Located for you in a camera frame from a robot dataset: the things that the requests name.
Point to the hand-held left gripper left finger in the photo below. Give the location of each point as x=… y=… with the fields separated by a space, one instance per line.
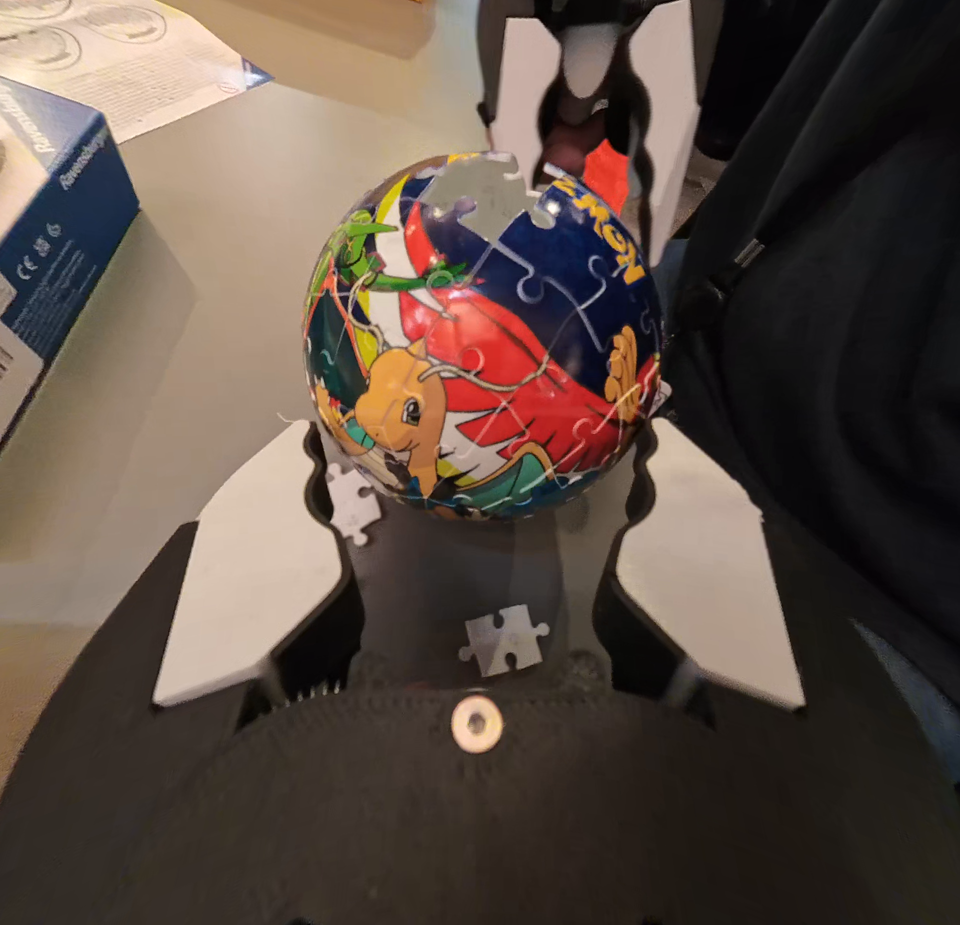
x=247 y=587

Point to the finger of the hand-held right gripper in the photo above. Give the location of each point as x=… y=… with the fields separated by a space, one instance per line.
x=525 y=85
x=671 y=115

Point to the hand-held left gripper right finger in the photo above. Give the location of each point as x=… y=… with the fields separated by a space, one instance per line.
x=705 y=587

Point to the red puzzle piece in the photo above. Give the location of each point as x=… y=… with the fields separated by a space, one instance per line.
x=609 y=179

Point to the colourful puzzle ball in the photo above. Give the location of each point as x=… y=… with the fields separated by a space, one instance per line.
x=487 y=340

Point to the grey puzzle piece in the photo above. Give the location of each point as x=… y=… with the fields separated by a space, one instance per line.
x=352 y=501
x=502 y=640

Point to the blue puzzle box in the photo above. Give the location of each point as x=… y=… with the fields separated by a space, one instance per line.
x=52 y=250

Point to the person's right hand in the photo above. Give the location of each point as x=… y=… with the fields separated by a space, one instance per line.
x=568 y=149

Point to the person's blue jeans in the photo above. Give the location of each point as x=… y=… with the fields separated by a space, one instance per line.
x=926 y=689

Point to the white instruction sheet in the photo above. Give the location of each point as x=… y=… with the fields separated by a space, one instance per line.
x=127 y=47

